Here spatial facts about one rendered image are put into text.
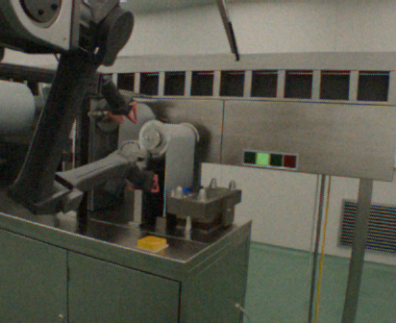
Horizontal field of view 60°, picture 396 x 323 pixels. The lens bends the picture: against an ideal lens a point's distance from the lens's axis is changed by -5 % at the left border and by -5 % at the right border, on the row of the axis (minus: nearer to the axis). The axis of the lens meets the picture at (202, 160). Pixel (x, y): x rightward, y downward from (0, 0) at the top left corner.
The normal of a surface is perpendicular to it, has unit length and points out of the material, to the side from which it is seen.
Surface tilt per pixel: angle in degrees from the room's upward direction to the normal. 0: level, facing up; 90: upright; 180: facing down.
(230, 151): 90
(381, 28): 90
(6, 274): 90
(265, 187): 90
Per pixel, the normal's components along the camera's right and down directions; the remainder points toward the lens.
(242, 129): -0.43, 0.05
